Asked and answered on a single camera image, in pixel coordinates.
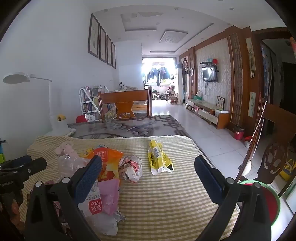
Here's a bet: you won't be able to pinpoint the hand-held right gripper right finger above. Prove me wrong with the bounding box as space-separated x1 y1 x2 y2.
194 155 271 241

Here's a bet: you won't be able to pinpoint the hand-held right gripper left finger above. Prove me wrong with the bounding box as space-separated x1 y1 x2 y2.
24 155 103 241

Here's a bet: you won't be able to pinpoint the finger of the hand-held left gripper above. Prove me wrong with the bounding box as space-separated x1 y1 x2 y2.
14 158 48 177
0 155 32 169

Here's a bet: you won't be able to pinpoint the orange snack bag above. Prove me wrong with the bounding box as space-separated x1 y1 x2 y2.
80 146 124 183

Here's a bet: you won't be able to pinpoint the clear plastic bag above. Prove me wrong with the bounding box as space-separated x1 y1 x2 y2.
54 141 92 183

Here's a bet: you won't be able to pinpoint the pink plastic bag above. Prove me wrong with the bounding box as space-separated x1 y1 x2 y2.
98 179 121 216

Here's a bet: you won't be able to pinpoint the white printed packet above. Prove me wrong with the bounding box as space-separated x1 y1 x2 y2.
77 185 103 217

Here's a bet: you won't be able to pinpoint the red white wrapper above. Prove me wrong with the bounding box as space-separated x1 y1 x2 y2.
118 156 144 183

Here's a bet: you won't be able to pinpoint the white paper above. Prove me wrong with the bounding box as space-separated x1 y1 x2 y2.
79 211 125 237

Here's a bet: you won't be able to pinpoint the yellow wrapper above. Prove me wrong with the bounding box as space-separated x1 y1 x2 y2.
147 139 174 176

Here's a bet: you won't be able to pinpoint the red basin green rim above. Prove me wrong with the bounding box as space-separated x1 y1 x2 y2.
237 179 281 226

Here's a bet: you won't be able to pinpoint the person's left hand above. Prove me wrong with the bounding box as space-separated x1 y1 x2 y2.
9 193 25 226

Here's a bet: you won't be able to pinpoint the blue plastic toy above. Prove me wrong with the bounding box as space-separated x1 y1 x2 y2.
0 138 7 163

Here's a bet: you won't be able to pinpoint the yellow checked tablecloth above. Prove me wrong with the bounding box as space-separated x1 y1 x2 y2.
18 135 240 241

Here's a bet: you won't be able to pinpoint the white cup with yellow toy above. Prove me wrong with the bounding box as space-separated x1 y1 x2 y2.
55 113 68 131

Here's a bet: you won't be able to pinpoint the red bag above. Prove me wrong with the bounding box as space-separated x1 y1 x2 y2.
76 113 95 124

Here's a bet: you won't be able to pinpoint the grey patterned table cover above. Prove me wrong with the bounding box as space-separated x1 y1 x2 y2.
67 115 192 139

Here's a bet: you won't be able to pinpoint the white desk lamp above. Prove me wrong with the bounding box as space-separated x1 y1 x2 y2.
3 72 75 137

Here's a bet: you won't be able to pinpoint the wooden television cabinet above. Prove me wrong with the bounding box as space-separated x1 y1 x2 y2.
187 98 229 129

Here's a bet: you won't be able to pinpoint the white beaded strip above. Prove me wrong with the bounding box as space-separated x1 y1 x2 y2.
239 101 268 171

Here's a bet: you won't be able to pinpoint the yellow toy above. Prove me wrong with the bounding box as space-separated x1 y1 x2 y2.
279 159 294 181

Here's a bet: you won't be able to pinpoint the wooden dining chair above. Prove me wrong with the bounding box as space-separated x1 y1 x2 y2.
97 86 153 121

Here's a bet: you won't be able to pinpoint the small wooden chair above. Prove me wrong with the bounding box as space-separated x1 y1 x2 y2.
169 89 178 105

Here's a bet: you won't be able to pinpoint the carved wooden chair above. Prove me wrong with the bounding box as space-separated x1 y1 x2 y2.
238 102 296 197

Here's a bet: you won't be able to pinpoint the white standing air conditioner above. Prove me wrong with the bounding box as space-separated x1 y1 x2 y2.
178 68 184 102

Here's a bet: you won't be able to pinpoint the hanging dark clothes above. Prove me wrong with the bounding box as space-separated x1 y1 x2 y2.
144 66 171 87

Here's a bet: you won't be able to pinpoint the square ceiling light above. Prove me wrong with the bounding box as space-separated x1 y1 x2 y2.
159 30 187 44

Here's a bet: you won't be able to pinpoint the short wall scroll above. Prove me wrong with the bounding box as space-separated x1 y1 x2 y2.
248 91 256 117

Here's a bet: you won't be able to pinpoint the wall television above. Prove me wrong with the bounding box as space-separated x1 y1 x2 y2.
203 66 218 82

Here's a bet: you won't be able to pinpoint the blue wall poster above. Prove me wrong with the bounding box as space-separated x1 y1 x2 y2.
260 42 272 98

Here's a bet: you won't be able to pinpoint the long wall scroll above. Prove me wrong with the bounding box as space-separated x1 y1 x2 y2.
245 37 256 77

